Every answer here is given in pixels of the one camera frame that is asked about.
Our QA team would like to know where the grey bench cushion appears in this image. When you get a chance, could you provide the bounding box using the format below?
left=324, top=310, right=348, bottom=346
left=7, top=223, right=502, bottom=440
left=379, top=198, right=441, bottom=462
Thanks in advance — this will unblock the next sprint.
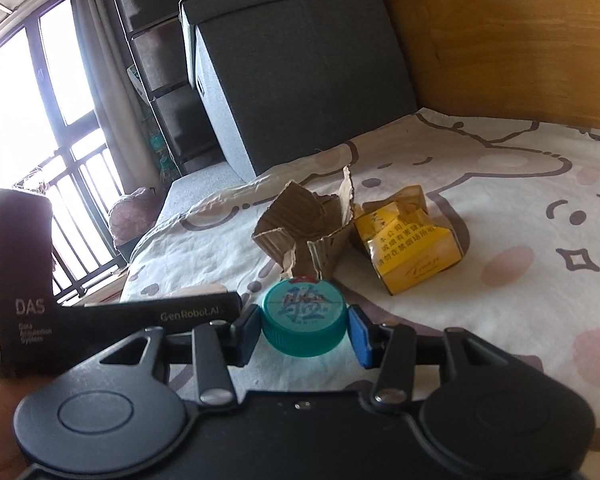
left=154, top=159, right=262, bottom=227

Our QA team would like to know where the teal bottle cap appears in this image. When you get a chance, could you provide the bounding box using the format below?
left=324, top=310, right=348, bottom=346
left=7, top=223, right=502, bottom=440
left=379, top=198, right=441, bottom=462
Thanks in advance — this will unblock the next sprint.
left=261, top=276, right=349, bottom=359

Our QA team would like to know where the printed cartoon blanket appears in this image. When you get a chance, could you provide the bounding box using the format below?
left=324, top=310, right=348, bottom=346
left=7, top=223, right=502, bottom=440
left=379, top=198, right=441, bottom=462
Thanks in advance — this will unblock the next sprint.
left=121, top=107, right=600, bottom=480

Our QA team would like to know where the grey-brown curtain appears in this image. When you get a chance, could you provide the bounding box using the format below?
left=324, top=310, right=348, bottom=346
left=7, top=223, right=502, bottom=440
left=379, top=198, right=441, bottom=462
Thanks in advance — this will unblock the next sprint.
left=66, top=0, right=155, bottom=197

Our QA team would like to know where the pink bag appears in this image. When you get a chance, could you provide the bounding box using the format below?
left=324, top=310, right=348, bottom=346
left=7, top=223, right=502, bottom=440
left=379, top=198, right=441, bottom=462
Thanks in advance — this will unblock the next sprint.
left=108, top=186, right=162, bottom=252

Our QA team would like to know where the dark plastic tray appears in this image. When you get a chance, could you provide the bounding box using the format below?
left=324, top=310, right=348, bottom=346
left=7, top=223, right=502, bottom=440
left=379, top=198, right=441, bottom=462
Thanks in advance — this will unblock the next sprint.
left=114, top=239, right=148, bottom=267

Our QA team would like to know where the crushed yellow cigarette pack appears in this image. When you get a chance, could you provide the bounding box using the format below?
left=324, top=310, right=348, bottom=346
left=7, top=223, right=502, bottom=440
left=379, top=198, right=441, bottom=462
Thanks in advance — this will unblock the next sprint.
left=349, top=185, right=466, bottom=297

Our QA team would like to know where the torn brown cardboard piece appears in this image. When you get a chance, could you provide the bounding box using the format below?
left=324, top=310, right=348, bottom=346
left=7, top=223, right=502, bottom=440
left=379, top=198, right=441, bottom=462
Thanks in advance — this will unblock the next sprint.
left=251, top=165, right=357, bottom=282

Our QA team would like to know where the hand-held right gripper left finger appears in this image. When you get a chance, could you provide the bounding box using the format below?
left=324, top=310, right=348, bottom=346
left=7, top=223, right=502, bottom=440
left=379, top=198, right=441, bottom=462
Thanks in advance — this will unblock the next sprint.
left=100, top=305, right=263, bottom=407

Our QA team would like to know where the grey fabric storage box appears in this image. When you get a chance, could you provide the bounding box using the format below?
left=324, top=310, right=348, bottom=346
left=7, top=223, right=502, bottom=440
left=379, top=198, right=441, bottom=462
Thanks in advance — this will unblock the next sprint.
left=178, top=0, right=422, bottom=182

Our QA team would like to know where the black drawer tower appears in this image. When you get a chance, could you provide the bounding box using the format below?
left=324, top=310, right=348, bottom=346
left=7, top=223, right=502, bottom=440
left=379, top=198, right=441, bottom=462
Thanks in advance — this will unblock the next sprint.
left=104, top=0, right=222, bottom=177

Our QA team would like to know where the clear water bottle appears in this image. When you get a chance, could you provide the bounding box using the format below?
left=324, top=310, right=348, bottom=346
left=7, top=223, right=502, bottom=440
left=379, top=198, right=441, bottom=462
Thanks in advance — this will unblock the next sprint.
left=157, top=155, right=183, bottom=183
left=147, top=115, right=173, bottom=163

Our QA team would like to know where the white packet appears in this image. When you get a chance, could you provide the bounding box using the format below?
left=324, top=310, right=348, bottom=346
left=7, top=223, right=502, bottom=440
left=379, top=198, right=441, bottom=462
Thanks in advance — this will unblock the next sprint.
left=126, top=62, right=149, bottom=102

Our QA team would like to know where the black window railing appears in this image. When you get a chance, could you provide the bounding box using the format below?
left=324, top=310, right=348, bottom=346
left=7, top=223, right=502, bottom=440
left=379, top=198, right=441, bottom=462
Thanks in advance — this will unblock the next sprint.
left=0, top=7, right=133, bottom=307

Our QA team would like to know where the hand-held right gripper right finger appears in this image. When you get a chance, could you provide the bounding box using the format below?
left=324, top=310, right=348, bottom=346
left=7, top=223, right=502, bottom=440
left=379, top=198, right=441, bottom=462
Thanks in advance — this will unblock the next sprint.
left=349, top=305, right=486, bottom=407

